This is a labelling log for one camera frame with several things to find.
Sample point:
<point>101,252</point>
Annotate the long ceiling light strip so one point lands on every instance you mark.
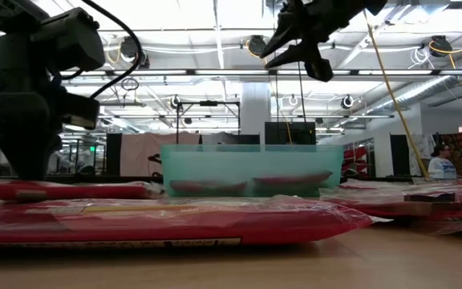
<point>235,72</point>

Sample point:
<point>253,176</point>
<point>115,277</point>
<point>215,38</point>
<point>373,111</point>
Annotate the person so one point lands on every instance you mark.
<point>441,166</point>

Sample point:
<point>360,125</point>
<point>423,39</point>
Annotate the black monitor panel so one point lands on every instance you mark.
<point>291,134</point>

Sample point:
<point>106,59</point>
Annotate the silver ventilation duct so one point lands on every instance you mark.
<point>435,86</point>

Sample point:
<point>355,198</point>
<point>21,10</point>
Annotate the white building pillar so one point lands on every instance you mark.
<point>255,108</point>

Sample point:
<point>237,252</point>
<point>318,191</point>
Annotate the black divider panel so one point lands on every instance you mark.
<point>399,156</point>
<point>114,156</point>

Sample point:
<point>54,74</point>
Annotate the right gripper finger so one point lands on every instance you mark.
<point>295,53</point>
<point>285,37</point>

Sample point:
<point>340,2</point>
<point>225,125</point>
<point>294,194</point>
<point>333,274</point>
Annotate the pink curtain divider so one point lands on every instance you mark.
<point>143,156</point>

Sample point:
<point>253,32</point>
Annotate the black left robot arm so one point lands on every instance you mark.
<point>18,60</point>

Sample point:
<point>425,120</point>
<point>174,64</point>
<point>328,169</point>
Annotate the small black robot arm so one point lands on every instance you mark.
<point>155,158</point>

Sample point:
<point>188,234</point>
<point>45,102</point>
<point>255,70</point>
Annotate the teal translucent plastic basket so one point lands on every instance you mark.
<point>251,160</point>

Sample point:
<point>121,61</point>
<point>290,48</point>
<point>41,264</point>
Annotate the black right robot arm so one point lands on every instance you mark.
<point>371,6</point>

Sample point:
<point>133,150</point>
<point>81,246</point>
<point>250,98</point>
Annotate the dark patterned wall hanging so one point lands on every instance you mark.
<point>461,144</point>

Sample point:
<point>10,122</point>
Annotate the black metal stand frame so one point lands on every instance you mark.
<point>209,103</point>

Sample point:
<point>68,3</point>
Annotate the red and white banner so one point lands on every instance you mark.
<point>355,154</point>

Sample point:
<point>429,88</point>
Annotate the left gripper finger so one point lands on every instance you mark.
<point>40,154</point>
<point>16,152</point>

